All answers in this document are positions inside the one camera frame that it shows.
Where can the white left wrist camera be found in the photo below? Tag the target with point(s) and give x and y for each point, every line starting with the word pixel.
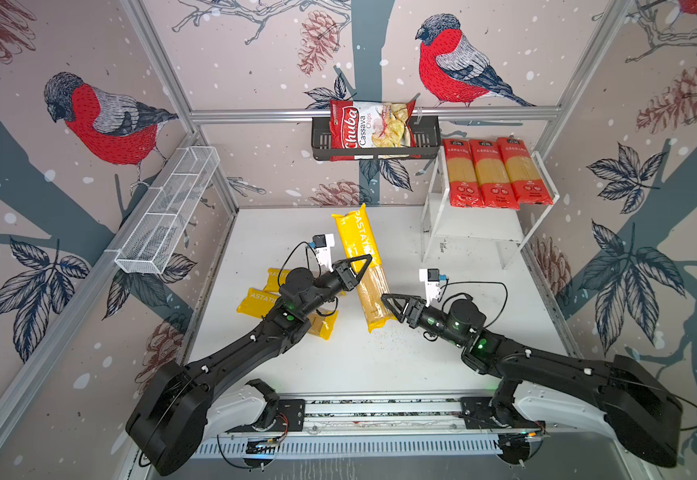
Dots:
pixel 322 245

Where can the yellow pasta bag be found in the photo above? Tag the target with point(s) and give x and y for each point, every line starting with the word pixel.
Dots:
pixel 276 278
pixel 358 239
pixel 258 303

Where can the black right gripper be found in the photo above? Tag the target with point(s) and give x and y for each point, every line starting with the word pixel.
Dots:
pixel 415 312

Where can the red spaghetti bag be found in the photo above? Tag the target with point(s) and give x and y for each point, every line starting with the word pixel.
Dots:
pixel 492 176
pixel 525 178
pixel 464 188

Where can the black wire wall basket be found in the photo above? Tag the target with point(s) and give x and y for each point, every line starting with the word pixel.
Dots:
pixel 421 138

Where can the red cassava chips bag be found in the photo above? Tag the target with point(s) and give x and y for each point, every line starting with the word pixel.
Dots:
pixel 369 125

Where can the white two-tier shelf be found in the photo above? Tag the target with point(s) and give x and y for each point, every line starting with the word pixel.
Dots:
pixel 509 230

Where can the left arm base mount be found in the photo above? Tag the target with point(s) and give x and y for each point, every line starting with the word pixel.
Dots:
pixel 257 407

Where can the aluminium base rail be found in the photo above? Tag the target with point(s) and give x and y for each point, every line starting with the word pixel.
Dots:
pixel 409 413

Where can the white wire mesh basket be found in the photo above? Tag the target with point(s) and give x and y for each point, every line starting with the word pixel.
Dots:
pixel 155 238

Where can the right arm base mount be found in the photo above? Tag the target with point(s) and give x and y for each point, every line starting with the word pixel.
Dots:
pixel 497 411

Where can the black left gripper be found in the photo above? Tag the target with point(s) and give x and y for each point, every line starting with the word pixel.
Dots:
pixel 350 279

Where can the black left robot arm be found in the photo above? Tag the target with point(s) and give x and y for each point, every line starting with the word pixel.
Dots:
pixel 168 422

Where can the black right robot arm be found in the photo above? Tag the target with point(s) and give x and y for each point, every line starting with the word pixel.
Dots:
pixel 627 402

